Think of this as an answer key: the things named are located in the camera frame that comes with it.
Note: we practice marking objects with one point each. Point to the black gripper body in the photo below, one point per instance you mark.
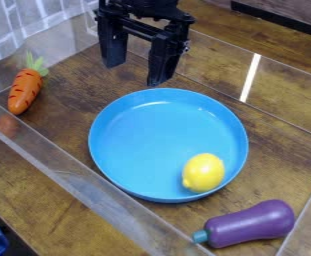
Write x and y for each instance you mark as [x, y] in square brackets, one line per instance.
[118, 15]

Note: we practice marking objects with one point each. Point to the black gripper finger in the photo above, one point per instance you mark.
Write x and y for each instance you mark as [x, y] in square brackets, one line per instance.
[113, 38]
[169, 45]

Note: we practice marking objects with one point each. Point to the purple toy eggplant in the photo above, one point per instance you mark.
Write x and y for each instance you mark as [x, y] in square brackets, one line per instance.
[266, 221]

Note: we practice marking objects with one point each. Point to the white checkered curtain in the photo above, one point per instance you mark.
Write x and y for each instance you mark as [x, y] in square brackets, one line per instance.
[26, 17]

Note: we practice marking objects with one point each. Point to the orange toy carrot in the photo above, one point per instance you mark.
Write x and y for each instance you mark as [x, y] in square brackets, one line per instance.
[27, 84]

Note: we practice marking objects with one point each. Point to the yellow toy lemon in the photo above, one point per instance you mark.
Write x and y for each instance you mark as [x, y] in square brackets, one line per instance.
[203, 173]

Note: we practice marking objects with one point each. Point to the clear acrylic barrier wall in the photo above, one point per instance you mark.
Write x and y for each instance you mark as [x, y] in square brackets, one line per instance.
[65, 209]

